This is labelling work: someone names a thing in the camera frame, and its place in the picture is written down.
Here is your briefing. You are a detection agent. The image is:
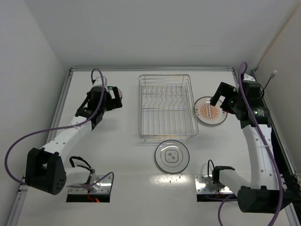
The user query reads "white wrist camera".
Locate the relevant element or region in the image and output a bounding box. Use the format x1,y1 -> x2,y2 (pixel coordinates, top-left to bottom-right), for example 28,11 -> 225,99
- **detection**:
241,73 -> 256,82
92,76 -> 107,89

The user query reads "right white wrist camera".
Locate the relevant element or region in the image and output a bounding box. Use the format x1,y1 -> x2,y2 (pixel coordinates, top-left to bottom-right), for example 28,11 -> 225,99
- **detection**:
241,73 -> 256,82

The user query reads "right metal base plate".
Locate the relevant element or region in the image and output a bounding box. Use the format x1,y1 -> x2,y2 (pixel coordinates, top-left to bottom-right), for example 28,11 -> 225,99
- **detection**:
194,175 -> 232,195

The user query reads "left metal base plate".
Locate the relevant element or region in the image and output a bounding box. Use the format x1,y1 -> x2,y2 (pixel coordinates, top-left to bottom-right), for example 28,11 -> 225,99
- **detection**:
68,174 -> 112,195

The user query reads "green rimmed white plate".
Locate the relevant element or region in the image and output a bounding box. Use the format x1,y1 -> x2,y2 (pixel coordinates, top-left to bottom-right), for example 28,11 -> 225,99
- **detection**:
154,140 -> 190,174

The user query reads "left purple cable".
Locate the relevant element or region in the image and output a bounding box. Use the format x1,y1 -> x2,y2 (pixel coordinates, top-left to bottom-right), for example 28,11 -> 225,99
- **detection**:
4,68 -> 115,189

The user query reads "metal wire dish rack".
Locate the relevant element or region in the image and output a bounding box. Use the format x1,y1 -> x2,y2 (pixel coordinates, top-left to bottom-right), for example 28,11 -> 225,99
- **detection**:
138,74 -> 199,142

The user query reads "red rimmed plate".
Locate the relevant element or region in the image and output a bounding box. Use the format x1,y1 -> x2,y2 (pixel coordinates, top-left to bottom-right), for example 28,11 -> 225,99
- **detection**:
118,88 -> 123,100

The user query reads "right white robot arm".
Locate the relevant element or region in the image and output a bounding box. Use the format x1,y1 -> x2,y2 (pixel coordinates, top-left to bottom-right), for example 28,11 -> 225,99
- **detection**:
210,81 -> 293,214

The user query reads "black wall cable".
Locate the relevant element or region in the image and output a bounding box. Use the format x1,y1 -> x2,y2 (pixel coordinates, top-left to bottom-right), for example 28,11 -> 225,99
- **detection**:
260,70 -> 278,99

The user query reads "orange patterned plate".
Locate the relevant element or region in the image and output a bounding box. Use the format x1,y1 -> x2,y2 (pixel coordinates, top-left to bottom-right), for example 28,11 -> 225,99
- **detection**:
194,96 -> 228,126

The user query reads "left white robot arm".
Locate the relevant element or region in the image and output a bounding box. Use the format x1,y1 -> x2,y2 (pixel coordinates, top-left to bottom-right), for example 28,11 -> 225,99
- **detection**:
25,86 -> 122,195

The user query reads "metal base plate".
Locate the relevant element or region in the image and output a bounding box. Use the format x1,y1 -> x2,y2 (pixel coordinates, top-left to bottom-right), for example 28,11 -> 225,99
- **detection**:
68,174 -> 112,195
194,175 -> 232,195

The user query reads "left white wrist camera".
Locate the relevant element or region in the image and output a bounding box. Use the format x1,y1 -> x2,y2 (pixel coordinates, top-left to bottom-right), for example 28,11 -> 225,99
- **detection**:
92,76 -> 107,89

